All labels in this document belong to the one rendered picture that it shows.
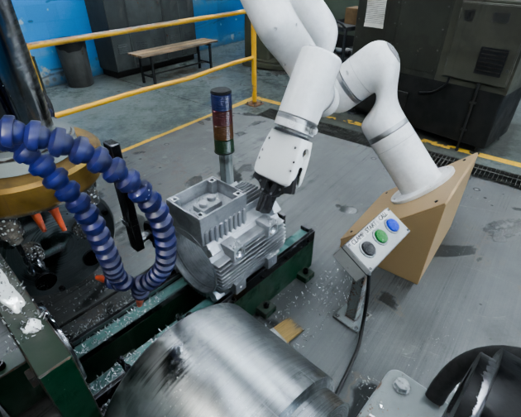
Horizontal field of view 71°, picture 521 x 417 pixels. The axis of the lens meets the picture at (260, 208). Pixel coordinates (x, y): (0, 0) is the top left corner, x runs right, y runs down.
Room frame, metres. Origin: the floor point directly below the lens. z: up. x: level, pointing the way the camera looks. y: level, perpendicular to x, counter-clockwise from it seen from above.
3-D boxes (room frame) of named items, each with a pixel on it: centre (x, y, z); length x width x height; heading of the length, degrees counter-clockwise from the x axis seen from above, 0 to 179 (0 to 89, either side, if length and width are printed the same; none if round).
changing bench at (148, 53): (5.66, 1.23, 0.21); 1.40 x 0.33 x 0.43; 140
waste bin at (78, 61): (5.24, 2.56, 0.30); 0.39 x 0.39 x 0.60
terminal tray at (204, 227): (0.59, 0.10, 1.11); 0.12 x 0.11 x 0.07; 138
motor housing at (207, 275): (0.62, 0.08, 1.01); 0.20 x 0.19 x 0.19; 138
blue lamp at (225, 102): (1.02, 0.11, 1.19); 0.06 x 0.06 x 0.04
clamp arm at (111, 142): (0.61, 0.27, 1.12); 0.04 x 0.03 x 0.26; 137
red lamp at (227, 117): (1.02, 0.11, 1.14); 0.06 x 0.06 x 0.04
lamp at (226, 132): (1.02, 0.11, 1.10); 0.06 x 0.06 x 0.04
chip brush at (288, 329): (0.49, -0.01, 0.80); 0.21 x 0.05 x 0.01; 129
